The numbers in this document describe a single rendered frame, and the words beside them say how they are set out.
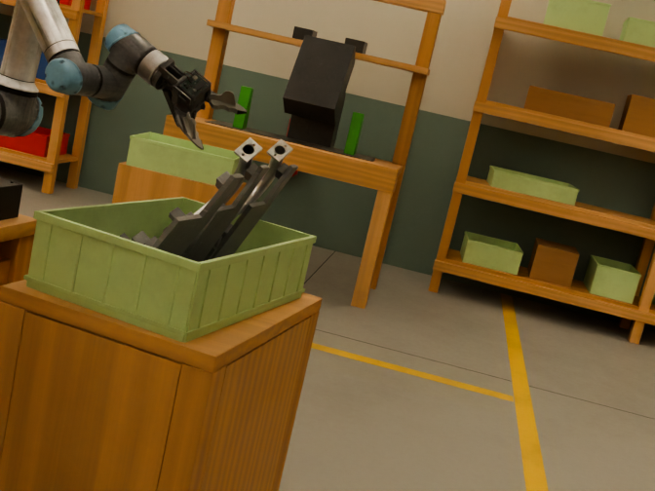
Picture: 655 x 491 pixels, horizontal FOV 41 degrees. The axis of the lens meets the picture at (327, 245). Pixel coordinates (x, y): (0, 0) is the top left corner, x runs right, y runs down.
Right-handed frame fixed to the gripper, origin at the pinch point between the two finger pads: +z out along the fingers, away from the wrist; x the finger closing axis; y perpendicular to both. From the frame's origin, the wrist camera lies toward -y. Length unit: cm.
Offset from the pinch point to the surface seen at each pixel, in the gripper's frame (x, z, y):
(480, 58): 385, -35, -325
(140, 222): -16.0, -9.3, -35.4
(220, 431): -47, 44, -18
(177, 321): -41.6, 24.5, 0.8
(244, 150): 0.2, 5.8, -1.0
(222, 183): -14.8, 11.3, 8.2
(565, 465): 85, 146, -176
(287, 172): 11.4, 12.8, -15.1
